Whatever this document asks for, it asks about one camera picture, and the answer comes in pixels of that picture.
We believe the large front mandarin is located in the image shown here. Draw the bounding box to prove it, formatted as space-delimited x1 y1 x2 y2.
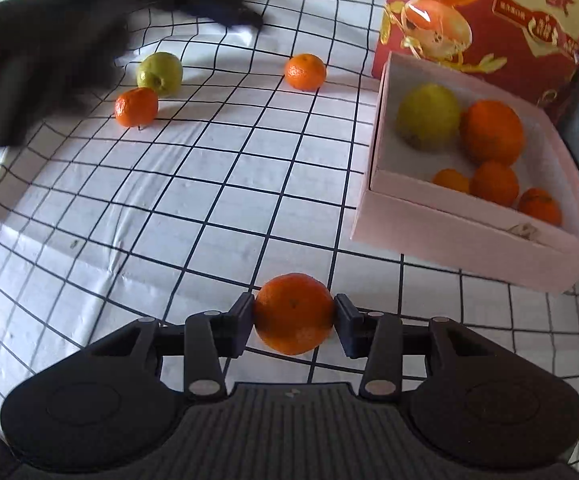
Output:
252 273 335 356

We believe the large orange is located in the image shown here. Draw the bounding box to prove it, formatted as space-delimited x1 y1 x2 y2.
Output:
460 100 526 167

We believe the white checkered tablecloth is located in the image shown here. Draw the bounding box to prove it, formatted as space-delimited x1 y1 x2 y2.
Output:
0 0 579 466

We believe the mandarin pair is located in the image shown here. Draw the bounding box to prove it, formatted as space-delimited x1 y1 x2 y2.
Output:
469 160 519 207
517 188 563 226

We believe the yellowish mandarin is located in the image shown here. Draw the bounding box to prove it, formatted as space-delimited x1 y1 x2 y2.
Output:
431 168 471 194

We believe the far right mandarin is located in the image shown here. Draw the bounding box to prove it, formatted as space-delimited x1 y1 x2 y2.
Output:
284 53 327 91

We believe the green apple on cloth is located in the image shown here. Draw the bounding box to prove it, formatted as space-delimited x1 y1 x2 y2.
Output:
136 52 183 98

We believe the red snack bag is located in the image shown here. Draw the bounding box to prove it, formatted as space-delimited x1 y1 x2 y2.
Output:
372 0 579 119

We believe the pink cardboard box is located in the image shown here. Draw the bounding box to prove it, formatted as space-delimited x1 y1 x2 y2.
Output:
351 53 579 294

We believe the mandarin beside green apple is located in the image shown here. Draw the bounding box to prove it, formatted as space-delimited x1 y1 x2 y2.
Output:
114 88 158 128

